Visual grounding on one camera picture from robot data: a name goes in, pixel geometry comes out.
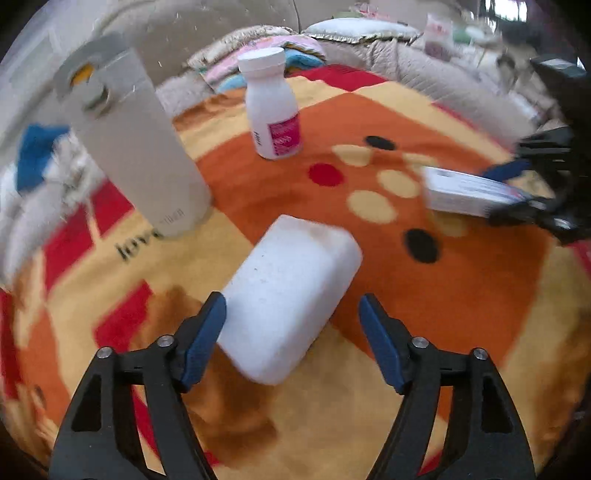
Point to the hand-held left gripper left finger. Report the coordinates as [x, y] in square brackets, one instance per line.
[203, 341]

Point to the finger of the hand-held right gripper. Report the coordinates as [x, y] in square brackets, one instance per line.
[521, 212]
[505, 170]

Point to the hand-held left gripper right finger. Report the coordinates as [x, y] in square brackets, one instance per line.
[383, 346]

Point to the small white medicine box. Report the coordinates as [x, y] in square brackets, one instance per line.
[461, 189]

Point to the white foam block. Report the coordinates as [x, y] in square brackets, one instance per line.
[286, 295]

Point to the orange red printed blanket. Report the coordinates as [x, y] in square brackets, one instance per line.
[461, 286]

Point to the green rounded object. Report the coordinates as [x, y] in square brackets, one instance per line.
[462, 33]

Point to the white ruffled pillow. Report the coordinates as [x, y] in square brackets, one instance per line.
[360, 28]

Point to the white thermos bottle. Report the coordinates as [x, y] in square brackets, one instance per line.
[134, 147]

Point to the folded pink blue quilt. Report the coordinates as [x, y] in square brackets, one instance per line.
[304, 50]

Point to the white pill bottle pink label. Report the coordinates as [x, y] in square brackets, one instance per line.
[268, 110]

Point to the blue cloth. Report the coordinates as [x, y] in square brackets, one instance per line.
[39, 154]

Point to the grey tufted headboard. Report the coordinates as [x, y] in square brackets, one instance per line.
[184, 23]

